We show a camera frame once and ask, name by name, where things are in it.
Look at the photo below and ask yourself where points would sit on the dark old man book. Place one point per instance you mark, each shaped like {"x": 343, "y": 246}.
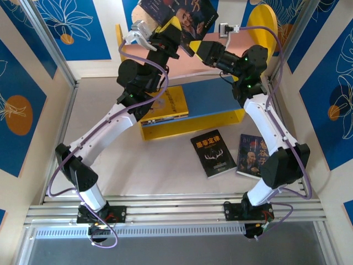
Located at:
{"x": 193, "y": 16}
{"x": 248, "y": 157}

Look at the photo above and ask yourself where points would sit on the yellow cartoon boy book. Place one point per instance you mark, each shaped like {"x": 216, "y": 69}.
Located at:
{"x": 176, "y": 102}

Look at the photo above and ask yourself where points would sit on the black antler cover book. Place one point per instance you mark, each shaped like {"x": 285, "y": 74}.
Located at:
{"x": 212, "y": 154}

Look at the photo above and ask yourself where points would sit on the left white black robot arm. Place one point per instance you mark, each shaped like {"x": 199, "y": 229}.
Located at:
{"x": 104, "y": 129}

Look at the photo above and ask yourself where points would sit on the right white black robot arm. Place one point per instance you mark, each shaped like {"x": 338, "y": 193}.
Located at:
{"x": 264, "y": 124}

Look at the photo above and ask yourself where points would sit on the yellow pink blue bookshelf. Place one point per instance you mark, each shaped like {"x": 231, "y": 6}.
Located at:
{"x": 215, "y": 102}

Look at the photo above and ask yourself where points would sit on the aluminium frame post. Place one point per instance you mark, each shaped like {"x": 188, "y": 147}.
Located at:
{"x": 49, "y": 41}
{"x": 298, "y": 30}

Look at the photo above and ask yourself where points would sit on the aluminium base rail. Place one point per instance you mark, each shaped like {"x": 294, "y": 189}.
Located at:
{"x": 179, "y": 209}

